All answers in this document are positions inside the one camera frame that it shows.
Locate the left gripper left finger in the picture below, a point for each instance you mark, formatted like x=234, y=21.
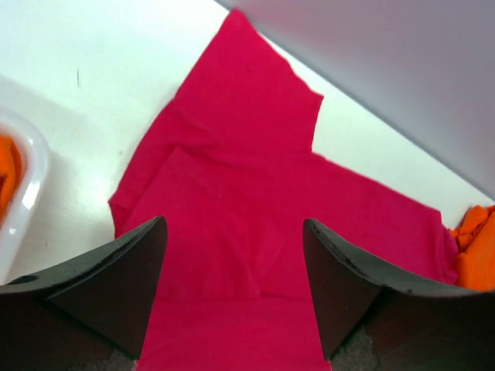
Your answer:
x=83, y=309

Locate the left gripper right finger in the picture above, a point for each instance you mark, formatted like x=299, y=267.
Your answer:
x=373, y=315

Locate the magenta t shirt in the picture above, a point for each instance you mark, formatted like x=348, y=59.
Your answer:
x=229, y=164

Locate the white plastic basket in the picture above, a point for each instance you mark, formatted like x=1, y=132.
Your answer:
x=35, y=155

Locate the folded orange t shirt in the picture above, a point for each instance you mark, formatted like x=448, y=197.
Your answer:
x=474, y=237

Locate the crumpled orange t shirt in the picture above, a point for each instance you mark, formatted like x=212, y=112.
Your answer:
x=11, y=172

